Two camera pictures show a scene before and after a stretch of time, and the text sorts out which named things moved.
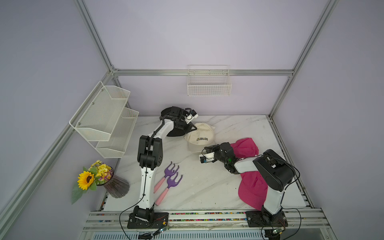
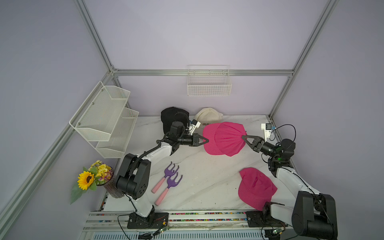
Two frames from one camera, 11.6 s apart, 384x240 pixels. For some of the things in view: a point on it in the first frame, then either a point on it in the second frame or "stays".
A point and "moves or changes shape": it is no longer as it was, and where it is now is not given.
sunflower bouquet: [98, 173] stays
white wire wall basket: [209, 80] stays
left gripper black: [188, 125] to [194, 140]
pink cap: [245, 147] moves or changes shape
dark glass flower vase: [117, 186] stays
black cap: [173, 113] stays
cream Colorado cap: [202, 137] to [207, 116]
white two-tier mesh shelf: [103, 123] stays
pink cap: [253, 189] stays
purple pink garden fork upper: [167, 173] stays
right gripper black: [212, 149] to [258, 144]
